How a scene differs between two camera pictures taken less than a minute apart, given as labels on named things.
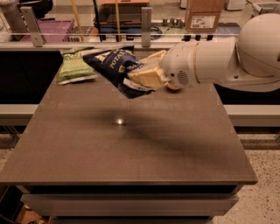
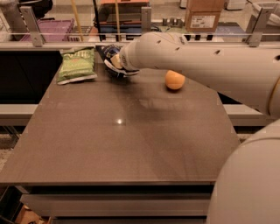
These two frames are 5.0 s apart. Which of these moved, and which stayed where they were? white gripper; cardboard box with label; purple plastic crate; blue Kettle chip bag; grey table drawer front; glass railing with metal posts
Moved: white gripper; blue Kettle chip bag
Stayed: glass railing with metal posts; grey table drawer front; cardboard box with label; purple plastic crate
